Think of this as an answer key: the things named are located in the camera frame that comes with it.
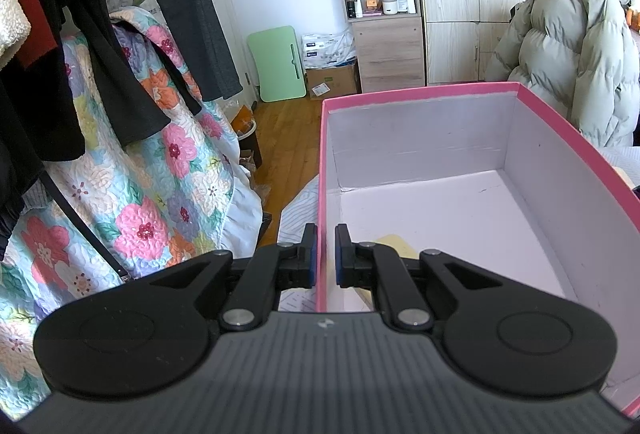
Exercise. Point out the white cream jar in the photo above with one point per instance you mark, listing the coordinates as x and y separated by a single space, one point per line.
389 5

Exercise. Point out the white carton pack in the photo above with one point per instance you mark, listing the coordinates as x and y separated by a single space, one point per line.
325 46

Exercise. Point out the floral quilt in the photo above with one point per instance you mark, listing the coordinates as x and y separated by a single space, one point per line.
145 224

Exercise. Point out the pink cardboard box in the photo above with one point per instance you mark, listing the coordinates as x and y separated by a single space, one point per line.
450 153

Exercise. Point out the black hanging garment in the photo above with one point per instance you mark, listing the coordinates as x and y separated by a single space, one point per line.
30 113

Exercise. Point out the white fleece garment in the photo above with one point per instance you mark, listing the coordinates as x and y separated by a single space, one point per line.
10 18

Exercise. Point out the green folding table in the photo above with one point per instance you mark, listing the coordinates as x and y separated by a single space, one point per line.
275 63

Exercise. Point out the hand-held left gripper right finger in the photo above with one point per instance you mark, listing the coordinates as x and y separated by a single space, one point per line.
339 259

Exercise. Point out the brown cardboard box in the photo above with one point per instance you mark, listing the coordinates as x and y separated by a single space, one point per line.
340 81

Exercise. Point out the pale yellow card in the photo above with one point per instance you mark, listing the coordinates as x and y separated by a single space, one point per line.
395 245

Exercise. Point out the orange waste bin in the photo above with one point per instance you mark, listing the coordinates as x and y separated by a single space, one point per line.
245 118

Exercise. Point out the black cosmetic bottle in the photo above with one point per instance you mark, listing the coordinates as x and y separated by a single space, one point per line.
351 6

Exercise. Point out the grey-green puffer jacket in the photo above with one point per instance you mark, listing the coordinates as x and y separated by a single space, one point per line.
565 48

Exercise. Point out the black frilled sleeve garment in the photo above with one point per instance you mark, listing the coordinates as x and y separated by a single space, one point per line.
115 78

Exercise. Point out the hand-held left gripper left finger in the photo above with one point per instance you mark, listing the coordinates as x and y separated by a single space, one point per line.
311 259

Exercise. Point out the small orange box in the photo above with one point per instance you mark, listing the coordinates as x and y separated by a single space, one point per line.
371 4

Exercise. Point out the wooden shelf unit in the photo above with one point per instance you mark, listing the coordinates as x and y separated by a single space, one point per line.
387 48

